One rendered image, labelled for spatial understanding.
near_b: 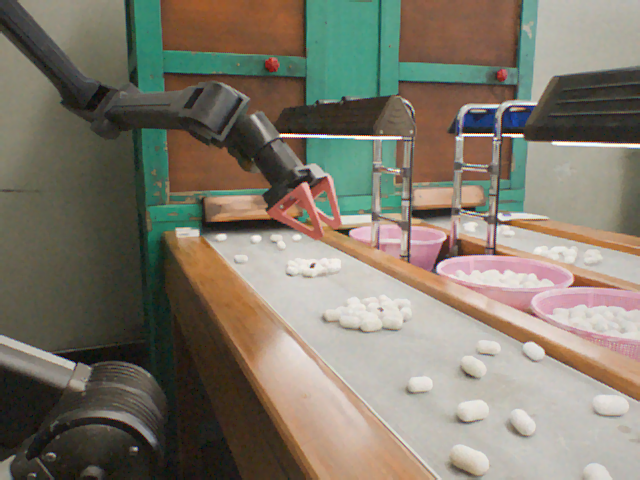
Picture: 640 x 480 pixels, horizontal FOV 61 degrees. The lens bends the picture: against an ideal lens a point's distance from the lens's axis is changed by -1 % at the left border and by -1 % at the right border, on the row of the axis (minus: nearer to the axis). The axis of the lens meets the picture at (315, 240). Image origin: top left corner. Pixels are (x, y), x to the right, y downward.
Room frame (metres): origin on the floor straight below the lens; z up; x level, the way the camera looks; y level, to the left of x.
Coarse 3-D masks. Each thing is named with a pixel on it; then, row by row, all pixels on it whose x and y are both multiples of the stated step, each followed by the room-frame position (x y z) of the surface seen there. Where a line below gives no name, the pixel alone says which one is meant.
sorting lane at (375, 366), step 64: (256, 256) 1.35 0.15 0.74; (320, 256) 1.35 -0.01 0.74; (320, 320) 0.87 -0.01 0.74; (448, 320) 0.87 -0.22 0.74; (384, 384) 0.64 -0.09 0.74; (448, 384) 0.64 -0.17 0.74; (512, 384) 0.64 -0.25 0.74; (576, 384) 0.64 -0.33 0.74; (448, 448) 0.50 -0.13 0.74; (512, 448) 0.49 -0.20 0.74; (576, 448) 0.49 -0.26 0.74
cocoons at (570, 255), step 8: (464, 224) 1.73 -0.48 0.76; (472, 224) 1.73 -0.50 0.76; (464, 232) 1.67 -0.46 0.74; (472, 232) 1.65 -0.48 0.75; (504, 232) 1.60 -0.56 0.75; (512, 232) 1.60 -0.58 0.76; (536, 248) 1.37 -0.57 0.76; (544, 248) 1.37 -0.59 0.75; (552, 248) 1.36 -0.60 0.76; (560, 248) 1.37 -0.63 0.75; (576, 248) 1.37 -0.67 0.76; (544, 256) 1.32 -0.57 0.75; (552, 256) 1.28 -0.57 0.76; (568, 256) 1.26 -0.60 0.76; (576, 256) 1.31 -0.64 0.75; (584, 256) 1.32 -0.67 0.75; (592, 256) 1.29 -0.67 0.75; (600, 256) 1.27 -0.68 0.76
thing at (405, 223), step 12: (348, 96) 1.17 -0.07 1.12; (312, 108) 1.30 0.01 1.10; (408, 108) 1.21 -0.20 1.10; (408, 144) 1.22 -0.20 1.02; (408, 156) 1.22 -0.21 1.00; (372, 168) 1.37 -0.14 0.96; (384, 168) 1.32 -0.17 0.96; (396, 168) 1.27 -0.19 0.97; (408, 168) 1.22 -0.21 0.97; (372, 180) 1.36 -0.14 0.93; (408, 180) 1.22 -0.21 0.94; (372, 192) 1.36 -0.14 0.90; (408, 192) 1.22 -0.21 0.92; (372, 204) 1.36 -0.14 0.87; (408, 204) 1.22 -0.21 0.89; (372, 216) 1.36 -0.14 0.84; (384, 216) 1.32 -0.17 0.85; (408, 216) 1.22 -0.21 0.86; (372, 228) 1.36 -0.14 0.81; (408, 228) 1.22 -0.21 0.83; (372, 240) 1.36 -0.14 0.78; (408, 240) 1.21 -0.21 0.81; (408, 252) 1.21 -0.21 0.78
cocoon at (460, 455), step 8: (456, 448) 0.46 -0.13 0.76; (464, 448) 0.46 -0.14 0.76; (456, 456) 0.46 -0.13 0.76; (464, 456) 0.45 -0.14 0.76; (472, 456) 0.45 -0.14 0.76; (480, 456) 0.45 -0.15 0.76; (456, 464) 0.46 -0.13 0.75; (464, 464) 0.45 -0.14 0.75; (472, 464) 0.45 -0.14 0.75; (480, 464) 0.45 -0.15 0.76; (488, 464) 0.45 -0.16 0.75; (472, 472) 0.45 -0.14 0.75; (480, 472) 0.44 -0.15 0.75
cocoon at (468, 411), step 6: (468, 402) 0.55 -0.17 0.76; (474, 402) 0.55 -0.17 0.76; (480, 402) 0.55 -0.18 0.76; (462, 408) 0.54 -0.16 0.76; (468, 408) 0.54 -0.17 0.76; (474, 408) 0.54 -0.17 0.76; (480, 408) 0.55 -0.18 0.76; (486, 408) 0.55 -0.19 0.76; (462, 414) 0.54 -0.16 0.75; (468, 414) 0.54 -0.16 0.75; (474, 414) 0.54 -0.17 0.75; (480, 414) 0.54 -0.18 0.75; (486, 414) 0.55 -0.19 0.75; (468, 420) 0.54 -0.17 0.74
